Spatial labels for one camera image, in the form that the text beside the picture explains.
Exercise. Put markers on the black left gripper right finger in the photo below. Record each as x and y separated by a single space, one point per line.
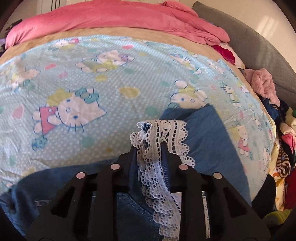
211 208

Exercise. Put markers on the red patterned pillow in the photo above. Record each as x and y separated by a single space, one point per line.
229 55

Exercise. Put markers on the tan mattress blanket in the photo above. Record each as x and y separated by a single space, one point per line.
142 34

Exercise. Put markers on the grey headboard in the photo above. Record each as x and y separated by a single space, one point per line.
254 50

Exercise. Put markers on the Hello Kitty light blue bedsheet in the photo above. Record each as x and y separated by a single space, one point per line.
76 101

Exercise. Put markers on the clothes pile beside bed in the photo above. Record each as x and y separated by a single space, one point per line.
270 202

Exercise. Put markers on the pink fluffy garment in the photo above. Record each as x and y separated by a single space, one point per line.
262 83

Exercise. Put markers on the blue denim pants lace trim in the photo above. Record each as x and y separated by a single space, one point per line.
208 143

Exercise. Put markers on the pink duvet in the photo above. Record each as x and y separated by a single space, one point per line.
170 17

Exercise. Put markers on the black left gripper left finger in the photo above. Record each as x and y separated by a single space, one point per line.
86 207

